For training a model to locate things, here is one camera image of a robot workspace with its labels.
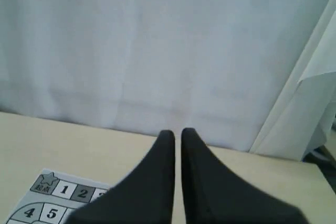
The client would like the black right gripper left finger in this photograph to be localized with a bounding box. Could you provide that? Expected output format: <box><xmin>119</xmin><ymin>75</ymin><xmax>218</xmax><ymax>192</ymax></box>
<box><xmin>67</xmin><ymin>130</ymin><xmax>175</xmax><ymax>223</ymax></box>

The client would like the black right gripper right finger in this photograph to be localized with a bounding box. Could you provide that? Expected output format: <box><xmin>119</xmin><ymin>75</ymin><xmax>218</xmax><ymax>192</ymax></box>
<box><xmin>181</xmin><ymin>128</ymin><xmax>308</xmax><ymax>223</ymax></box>

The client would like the printed paper game board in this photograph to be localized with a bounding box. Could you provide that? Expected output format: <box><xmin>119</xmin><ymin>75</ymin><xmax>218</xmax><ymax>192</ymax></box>
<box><xmin>4</xmin><ymin>169</ymin><xmax>111</xmax><ymax>223</ymax></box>

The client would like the white backdrop curtain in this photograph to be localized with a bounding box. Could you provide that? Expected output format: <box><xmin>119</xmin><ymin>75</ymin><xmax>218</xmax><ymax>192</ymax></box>
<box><xmin>1</xmin><ymin>0</ymin><xmax>335</xmax><ymax>160</ymax></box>

